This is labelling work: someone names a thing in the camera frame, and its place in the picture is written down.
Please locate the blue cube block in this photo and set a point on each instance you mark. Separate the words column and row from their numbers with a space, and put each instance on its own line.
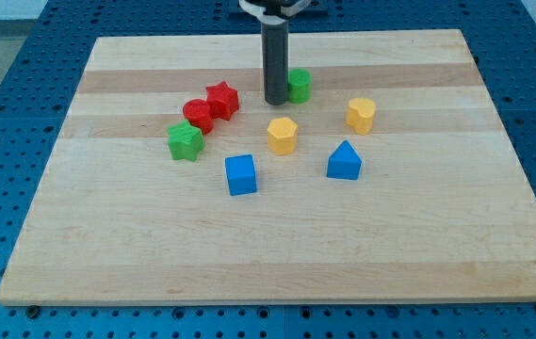
column 240, row 174

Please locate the yellow hexagon block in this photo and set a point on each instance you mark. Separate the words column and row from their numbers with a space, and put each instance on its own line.
column 282, row 136

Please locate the blue triangle block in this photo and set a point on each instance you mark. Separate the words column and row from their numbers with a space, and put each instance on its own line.
column 344, row 163

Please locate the red star block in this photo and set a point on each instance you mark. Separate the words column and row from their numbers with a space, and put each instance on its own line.
column 223, row 101

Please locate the green star block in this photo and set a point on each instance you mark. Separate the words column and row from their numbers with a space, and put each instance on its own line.
column 185, row 141

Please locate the red cylinder block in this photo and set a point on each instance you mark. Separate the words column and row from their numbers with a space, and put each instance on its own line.
column 198, row 113

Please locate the green cylinder block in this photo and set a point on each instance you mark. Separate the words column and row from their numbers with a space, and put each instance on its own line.
column 299, row 86

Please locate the yellow heart block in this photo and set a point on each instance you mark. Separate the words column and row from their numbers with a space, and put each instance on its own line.
column 360, row 115

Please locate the wooden board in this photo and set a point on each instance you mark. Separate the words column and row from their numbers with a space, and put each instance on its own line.
column 442, row 211

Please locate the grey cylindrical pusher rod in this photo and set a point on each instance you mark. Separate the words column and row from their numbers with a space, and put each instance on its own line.
column 275, row 62

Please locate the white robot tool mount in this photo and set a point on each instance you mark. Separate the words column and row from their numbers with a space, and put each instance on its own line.
column 273, row 12

